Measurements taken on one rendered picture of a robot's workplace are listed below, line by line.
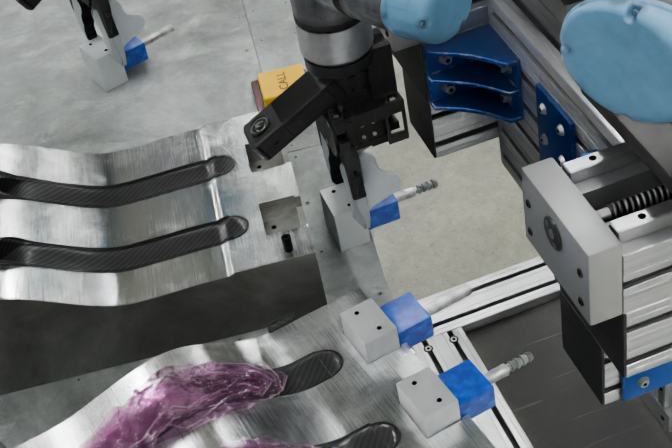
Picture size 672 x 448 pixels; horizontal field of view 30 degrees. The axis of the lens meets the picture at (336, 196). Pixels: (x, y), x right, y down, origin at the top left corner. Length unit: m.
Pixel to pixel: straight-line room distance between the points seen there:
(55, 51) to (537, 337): 0.89
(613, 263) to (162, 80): 0.82
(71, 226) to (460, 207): 1.38
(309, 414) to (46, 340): 0.30
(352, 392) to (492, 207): 1.47
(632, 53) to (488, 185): 1.77
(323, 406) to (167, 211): 0.32
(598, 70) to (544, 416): 1.09
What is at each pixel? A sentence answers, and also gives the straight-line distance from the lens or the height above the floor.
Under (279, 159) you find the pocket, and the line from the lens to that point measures 1.45.
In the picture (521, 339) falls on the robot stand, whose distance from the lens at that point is 2.08.
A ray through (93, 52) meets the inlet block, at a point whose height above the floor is 0.85.
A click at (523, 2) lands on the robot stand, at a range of 1.49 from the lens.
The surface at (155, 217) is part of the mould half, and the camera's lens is 1.38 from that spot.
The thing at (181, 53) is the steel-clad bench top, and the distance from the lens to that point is 1.78.
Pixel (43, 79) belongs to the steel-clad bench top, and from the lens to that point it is 1.82.
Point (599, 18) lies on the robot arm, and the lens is 0.92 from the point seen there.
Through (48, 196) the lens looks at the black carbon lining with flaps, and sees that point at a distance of 1.42.
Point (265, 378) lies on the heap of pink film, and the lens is 1.19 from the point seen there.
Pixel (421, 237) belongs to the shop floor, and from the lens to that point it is 2.58.
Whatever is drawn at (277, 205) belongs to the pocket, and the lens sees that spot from 1.36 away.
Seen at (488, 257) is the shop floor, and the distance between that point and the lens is 2.52.
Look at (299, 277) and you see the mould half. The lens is 1.30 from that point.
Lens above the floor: 1.76
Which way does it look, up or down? 40 degrees down
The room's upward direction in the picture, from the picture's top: 12 degrees counter-clockwise
